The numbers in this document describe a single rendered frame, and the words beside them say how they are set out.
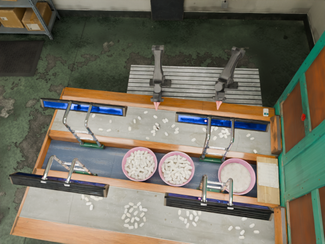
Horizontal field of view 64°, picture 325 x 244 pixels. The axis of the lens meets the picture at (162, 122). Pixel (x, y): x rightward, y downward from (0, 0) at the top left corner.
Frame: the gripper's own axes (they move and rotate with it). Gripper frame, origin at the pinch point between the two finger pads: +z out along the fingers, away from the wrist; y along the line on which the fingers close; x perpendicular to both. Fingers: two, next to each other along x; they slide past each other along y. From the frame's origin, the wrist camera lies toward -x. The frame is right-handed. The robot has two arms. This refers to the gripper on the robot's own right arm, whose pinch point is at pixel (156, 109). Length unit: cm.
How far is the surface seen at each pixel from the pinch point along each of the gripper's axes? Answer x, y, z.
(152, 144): -13.0, 0.3, 25.1
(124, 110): -32.8, -18.1, -3.4
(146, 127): -1.7, -7.1, 14.9
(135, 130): -4.6, -15.5, 18.4
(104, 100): 8.7, -46.8, -1.4
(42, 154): -21, -86, 41
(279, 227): -50, 91, 59
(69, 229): -56, -46, 78
